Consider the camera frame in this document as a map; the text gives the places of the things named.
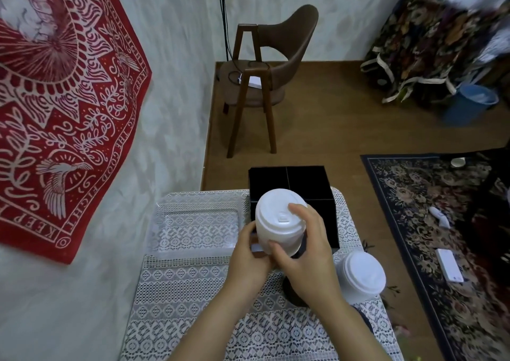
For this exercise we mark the person's left hand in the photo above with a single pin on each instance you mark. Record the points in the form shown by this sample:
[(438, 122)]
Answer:
[(245, 267)]

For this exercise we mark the person's right hand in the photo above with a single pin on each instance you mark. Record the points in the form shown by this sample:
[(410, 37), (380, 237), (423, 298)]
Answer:
[(310, 265)]

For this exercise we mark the person's left thumb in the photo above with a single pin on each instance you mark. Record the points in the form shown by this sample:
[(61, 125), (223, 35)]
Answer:
[(249, 235)]

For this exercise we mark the person's right thumb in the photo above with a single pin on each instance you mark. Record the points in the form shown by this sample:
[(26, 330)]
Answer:
[(279, 251)]

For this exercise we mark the white lidded paper cup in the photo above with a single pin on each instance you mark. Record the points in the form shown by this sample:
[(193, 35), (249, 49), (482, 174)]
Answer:
[(279, 221), (360, 275)]

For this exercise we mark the person's left forearm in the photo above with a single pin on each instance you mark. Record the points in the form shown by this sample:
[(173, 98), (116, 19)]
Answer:
[(215, 325)]

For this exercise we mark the person's right forearm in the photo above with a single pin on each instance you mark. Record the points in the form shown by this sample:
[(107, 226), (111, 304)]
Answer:
[(350, 333)]

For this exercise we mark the clear plastic tray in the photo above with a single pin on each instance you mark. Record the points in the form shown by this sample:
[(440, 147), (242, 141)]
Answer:
[(195, 225)]

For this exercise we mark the black divided box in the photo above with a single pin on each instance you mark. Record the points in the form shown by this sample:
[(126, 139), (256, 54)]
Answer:
[(306, 185)]

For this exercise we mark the white lace tablecloth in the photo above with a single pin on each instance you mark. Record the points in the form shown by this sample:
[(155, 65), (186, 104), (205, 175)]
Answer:
[(187, 297)]

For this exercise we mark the white paper sheet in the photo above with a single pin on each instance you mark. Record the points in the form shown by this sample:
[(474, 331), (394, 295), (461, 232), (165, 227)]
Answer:
[(254, 82)]

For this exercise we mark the brown wooden chair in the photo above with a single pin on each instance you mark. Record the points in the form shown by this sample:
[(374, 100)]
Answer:
[(267, 74)]

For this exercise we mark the small white remote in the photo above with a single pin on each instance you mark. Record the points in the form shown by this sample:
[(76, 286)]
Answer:
[(439, 217)]

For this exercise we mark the white flat box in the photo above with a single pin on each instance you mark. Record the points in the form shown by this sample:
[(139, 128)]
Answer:
[(449, 265)]

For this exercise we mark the dark floral rug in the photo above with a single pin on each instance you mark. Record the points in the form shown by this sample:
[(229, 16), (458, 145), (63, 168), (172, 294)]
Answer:
[(450, 253)]

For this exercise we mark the small white bowl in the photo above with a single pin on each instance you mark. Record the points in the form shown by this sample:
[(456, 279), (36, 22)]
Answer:
[(458, 162)]

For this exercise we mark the black stand pole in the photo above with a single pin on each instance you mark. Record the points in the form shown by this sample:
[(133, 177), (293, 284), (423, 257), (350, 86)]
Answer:
[(223, 14)]

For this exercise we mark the blue plastic bucket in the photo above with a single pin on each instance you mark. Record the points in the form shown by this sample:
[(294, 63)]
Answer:
[(470, 104)]

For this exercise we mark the dark floral blanket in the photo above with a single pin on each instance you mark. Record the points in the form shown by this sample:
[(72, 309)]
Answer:
[(434, 42)]

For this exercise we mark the red patterned wall tapestry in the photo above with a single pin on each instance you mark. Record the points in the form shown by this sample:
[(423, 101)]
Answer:
[(59, 106)]

